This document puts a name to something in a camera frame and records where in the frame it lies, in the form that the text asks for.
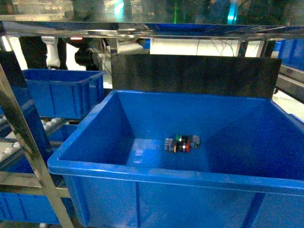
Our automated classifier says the red mushroom push button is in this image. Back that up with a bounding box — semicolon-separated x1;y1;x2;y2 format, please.
164;138;190;153

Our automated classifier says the green push button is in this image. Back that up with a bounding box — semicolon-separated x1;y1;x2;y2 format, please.
176;134;200;149

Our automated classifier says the steel upper shelf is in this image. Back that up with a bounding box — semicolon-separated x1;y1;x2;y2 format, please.
0;0;304;40

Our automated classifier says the black back panel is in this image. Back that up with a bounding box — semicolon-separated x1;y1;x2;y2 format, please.
111;54;281;98

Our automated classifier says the blue bin left rear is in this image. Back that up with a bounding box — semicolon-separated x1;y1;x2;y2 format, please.
22;69;105;119

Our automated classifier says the large blue target bin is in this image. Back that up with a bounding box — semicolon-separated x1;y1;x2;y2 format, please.
47;91;304;228

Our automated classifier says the steel rack upright post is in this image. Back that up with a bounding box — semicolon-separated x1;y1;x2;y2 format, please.
0;21;74;228

